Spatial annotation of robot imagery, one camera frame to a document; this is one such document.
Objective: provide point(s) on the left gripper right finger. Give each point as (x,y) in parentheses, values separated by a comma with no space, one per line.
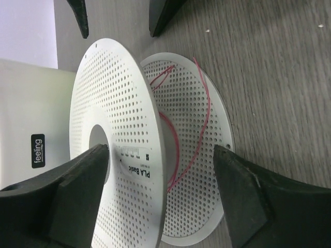
(265,209)

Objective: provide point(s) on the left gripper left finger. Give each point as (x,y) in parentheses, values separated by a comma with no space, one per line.
(57,208)

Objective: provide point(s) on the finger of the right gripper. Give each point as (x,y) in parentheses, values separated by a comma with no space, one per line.
(79,10)
(160,14)

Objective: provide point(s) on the white perforated cable spool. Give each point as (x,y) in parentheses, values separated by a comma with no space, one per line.
(161,119)

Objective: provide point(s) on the white plastic fruit basket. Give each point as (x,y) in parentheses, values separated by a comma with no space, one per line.
(35,106)

